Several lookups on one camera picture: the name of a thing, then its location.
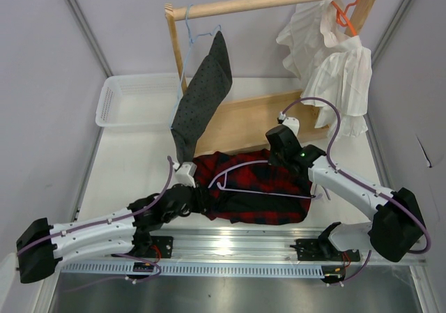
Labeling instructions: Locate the purple hanger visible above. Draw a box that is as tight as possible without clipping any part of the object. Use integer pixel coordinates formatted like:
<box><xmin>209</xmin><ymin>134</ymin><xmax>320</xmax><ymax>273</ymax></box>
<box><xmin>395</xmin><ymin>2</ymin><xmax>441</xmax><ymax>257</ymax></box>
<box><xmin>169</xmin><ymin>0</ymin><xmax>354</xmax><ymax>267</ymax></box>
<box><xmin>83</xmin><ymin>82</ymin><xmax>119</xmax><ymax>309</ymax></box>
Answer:
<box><xmin>208</xmin><ymin>160</ymin><xmax>323</xmax><ymax>200</ymax></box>

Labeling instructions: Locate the red plaid skirt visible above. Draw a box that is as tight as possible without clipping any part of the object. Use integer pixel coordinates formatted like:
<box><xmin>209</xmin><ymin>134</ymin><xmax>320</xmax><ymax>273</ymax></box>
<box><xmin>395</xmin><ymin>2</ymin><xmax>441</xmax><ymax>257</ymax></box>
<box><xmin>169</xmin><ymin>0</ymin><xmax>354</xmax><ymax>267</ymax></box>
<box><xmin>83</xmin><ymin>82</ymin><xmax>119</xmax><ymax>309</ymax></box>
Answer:
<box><xmin>193</xmin><ymin>149</ymin><xmax>312</xmax><ymax>225</ymax></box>

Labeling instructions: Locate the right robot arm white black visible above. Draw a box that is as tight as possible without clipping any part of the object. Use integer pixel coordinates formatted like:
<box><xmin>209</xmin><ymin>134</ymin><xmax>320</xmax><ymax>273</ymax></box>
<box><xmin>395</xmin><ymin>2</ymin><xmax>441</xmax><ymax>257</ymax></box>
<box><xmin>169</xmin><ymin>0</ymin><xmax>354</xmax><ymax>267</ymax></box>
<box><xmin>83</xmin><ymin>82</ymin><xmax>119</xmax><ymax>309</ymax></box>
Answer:
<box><xmin>266</xmin><ymin>125</ymin><xmax>426</xmax><ymax>262</ymax></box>

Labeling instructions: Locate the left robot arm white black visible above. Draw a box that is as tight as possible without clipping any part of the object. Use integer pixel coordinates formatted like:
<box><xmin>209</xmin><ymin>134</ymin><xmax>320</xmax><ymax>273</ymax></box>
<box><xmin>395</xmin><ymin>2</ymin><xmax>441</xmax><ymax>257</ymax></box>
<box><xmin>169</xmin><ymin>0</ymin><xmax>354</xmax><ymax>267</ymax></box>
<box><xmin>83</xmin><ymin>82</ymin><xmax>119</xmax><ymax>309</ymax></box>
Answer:
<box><xmin>16</xmin><ymin>184</ymin><xmax>209</xmax><ymax>284</ymax></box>

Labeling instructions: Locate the light blue hanger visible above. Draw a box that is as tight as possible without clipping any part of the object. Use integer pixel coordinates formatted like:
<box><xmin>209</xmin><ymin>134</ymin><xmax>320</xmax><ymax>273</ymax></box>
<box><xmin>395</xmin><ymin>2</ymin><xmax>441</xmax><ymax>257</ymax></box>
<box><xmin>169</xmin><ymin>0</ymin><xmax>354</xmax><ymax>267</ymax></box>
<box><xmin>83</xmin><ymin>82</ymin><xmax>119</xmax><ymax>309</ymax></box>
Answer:
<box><xmin>169</xmin><ymin>3</ymin><xmax>222</xmax><ymax>129</ymax></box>

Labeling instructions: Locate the orange hanger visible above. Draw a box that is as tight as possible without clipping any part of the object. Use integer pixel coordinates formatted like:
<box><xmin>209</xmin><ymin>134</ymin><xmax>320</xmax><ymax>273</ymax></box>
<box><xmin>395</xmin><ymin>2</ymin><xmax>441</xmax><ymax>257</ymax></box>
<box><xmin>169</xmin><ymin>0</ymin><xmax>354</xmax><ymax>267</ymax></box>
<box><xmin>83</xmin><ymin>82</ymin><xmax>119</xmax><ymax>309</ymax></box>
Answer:
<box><xmin>331</xmin><ymin>0</ymin><xmax>360</xmax><ymax>36</ymax></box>

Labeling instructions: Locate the wooden clothes rack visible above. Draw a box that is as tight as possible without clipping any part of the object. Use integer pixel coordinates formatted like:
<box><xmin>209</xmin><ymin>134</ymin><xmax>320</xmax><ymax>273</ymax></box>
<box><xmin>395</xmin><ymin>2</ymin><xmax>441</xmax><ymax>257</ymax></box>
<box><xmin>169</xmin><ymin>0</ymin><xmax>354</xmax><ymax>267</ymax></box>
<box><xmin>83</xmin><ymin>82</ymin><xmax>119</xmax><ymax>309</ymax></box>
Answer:
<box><xmin>164</xmin><ymin>0</ymin><xmax>375</xmax><ymax>156</ymax></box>

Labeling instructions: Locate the white pleated garment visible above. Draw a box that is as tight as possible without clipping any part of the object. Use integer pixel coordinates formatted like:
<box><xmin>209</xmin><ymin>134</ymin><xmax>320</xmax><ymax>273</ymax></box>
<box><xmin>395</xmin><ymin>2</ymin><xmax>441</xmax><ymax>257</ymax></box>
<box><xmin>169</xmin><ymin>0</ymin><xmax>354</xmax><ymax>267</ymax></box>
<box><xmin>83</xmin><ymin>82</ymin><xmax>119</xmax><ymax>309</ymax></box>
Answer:
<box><xmin>276</xmin><ymin>1</ymin><xmax>372</xmax><ymax>137</ymax></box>

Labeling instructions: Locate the grey dotted garment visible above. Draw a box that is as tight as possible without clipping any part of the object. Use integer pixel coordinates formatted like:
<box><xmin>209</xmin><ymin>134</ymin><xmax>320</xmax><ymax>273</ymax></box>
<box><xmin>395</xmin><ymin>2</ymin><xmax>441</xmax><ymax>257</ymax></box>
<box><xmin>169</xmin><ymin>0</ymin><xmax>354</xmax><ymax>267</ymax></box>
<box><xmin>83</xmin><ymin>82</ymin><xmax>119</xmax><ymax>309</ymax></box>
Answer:
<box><xmin>171</xmin><ymin>31</ymin><xmax>233</xmax><ymax>164</ymax></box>

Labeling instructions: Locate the white plastic basket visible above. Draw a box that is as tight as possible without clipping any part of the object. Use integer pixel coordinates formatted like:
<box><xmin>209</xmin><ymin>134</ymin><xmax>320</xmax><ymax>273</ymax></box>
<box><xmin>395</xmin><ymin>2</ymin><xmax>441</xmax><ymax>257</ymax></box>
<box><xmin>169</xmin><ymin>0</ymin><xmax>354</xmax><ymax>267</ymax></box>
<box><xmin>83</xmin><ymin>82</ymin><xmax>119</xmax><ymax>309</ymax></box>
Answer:
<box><xmin>95</xmin><ymin>73</ymin><xmax>180</xmax><ymax>132</ymax></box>

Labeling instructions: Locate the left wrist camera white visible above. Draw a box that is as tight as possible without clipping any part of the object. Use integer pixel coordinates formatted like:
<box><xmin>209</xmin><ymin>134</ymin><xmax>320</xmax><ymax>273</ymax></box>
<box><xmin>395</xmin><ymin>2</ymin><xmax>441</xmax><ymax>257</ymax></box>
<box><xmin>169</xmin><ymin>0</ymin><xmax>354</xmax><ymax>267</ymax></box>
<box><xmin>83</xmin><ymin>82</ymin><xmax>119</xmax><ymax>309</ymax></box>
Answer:
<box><xmin>174</xmin><ymin>162</ymin><xmax>197</xmax><ymax>188</ymax></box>

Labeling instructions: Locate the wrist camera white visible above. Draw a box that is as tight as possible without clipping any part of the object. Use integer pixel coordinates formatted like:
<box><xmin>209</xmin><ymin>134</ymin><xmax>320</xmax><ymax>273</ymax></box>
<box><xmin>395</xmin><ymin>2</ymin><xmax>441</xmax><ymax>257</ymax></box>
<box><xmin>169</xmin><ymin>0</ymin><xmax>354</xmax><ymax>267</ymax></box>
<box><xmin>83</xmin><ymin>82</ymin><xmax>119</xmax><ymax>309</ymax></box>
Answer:
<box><xmin>174</xmin><ymin>162</ymin><xmax>197</xmax><ymax>188</ymax></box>
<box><xmin>277</xmin><ymin>112</ymin><xmax>300</xmax><ymax>136</ymax></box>

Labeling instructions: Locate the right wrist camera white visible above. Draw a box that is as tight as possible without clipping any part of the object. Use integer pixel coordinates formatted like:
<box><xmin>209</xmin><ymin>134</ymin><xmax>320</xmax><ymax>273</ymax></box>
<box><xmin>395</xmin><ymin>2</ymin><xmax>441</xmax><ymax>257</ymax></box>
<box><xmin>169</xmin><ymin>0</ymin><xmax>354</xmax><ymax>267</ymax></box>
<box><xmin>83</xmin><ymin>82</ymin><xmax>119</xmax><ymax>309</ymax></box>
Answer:
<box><xmin>277</xmin><ymin>112</ymin><xmax>300</xmax><ymax>136</ymax></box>

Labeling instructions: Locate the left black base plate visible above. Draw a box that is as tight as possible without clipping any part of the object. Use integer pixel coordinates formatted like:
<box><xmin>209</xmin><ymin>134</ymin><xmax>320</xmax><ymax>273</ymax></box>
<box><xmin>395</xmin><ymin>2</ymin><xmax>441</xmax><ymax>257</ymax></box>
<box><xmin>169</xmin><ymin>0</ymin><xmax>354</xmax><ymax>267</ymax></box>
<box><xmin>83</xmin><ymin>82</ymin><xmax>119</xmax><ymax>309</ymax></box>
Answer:
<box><xmin>127</xmin><ymin>236</ymin><xmax>174</xmax><ymax>259</ymax></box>

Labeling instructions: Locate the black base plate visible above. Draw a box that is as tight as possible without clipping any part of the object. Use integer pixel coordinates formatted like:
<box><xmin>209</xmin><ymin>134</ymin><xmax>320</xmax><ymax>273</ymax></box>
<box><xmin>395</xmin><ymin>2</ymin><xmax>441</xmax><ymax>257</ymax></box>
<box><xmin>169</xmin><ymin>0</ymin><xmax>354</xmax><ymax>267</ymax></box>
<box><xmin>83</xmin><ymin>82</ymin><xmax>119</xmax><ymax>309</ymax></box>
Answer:
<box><xmin>289</xmin><ymin>238</ymin><xmax>360</xmax><ymax>262</ymax></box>
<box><xmin>127</xmin><ymin>236</ymin><xmax>174</xmax><ymax>259</ymax></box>

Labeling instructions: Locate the aluminium mounting rail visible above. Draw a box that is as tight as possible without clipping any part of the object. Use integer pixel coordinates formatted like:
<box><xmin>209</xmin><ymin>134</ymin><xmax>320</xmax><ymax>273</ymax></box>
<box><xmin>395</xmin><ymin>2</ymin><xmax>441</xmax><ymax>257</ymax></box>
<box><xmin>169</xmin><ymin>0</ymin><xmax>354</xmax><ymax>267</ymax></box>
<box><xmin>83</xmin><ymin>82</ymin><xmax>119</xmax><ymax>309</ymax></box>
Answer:
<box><xmin>52</xmin><ymin>224</ymin><xmax>428</xmax><ymax>265</ymax></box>

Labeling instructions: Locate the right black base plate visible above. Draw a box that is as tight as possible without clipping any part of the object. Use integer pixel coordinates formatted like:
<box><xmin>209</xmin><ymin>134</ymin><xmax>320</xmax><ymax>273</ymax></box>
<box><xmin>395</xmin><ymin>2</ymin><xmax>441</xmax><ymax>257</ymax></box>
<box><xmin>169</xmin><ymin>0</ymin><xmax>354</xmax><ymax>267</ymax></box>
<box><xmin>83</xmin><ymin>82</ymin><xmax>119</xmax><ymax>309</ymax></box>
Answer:
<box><xmin>289</xmin><ymin>238</ymin><xmax>360</xmax><ymax>262</ymax></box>

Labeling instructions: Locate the white slotted cable duct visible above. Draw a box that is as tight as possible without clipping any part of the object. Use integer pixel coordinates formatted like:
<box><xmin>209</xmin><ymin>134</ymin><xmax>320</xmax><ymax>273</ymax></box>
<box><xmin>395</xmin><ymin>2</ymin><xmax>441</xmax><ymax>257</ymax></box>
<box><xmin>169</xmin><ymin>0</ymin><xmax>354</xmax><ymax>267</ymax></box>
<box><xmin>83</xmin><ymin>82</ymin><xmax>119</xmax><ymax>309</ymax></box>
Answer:
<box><xmin>61</xmin><ymin>260</ymin><xmax>341</xmax><ymax>279</ymax></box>

